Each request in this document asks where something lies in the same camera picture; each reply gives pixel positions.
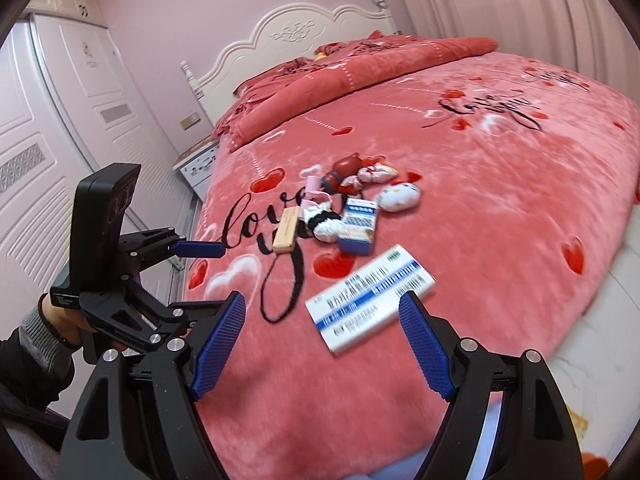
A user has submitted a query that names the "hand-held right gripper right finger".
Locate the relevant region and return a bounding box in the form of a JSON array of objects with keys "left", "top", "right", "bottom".
[{"left": 397, "top": 291, "right": 586, "bottom": 480}]

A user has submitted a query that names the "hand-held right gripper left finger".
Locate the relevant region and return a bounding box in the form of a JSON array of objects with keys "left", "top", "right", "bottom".
[{"left": 59, "top": 291, "right": 247, "bottom": 480}]

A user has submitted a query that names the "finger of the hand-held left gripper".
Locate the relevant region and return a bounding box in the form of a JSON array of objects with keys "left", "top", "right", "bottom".
[
  {"left": 118, "top": 227, "right": 226, "bottom": 273},
  {"left": 80, "top": 281, "right": 230, "bottom": 356}
]

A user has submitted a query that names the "large white blue medicine box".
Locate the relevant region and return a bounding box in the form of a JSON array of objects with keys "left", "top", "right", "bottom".
[{"left": 305, "top": 244, "right": 435, "bottom": 357}]

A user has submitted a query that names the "wooden block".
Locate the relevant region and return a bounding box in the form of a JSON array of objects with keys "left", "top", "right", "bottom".
[{"left": 272, "top": 207, "right": 302, "bottom": 254}]

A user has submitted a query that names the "white sock with black band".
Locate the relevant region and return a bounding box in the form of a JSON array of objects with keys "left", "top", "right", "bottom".
[{"left": 300, "top": 196, "right": 349, "bottom": 245}]

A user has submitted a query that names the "small blue white box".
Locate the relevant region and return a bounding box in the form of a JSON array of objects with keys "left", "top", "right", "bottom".
[{"left": 339, "top": 199, "right": 379, "bottom": 257}]

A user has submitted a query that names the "white round plush toy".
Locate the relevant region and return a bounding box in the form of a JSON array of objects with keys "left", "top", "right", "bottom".
[{"left": 377, "top": 180, "right": 422, "bottom": 213}]

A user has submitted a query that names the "white red small toy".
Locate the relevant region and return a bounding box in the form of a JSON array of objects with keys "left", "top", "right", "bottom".
[{"left": 357, "top": 157, "right": 401, "bottom": 186}]

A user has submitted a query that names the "person's left forearm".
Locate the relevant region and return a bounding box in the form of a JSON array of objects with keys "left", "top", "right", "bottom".
[{"left": 0, "top": 304, "right": 77, "bottom": 423}]

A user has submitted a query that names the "person's left hand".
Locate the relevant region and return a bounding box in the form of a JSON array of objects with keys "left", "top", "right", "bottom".
[{"left": 39, "top": 292, "right": 96, "bottom": 350}]

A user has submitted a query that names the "white nightstand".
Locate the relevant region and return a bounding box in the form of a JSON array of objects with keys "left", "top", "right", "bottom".
[{"left": 173, "top": 137, "right": 221, "bottom": 202}]

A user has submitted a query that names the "white wardrobe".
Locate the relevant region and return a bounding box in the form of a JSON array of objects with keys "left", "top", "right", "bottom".
[{"left": 0, "top": 0, "right": 201, "bottom": 411}]

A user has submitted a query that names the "pink plastic toy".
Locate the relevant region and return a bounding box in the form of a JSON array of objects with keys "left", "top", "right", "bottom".
[{"left": 300, "top": 164, "right": 331, "bottom": 202}]

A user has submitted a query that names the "red bear toy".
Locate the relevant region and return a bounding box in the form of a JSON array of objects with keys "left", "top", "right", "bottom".
[{"left": 322, "top": 152, "right": 371, "bottom": 194}]

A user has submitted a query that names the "orange plastic object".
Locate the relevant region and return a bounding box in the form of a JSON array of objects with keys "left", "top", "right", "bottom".
[{"left": 570, "top": 405, "right": 608, "bottom": 476}]

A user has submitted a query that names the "white carved headboard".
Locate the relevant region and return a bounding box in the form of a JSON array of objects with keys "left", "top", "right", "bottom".
[{"left": 181, "top": 0, "right": 398, "bottom": 126}]

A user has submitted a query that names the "folded pink quilt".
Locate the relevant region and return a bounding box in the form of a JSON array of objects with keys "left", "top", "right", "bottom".
[{"left": 210, "top": 30, "right": 501, "bottom": 153}]

